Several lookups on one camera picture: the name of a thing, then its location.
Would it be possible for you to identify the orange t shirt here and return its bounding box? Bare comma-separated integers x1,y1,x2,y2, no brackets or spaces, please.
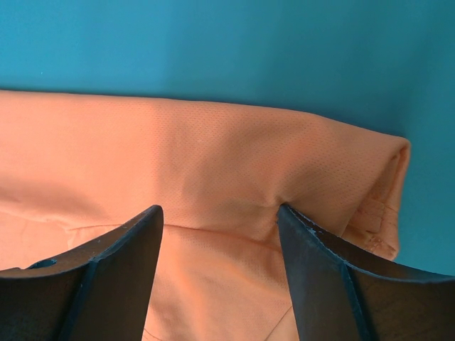
1,91,410,340

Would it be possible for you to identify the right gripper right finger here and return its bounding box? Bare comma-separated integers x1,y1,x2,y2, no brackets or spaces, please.
277,205,454,340

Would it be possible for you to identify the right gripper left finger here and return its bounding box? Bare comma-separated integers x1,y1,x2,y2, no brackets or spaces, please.
1,205,164,340

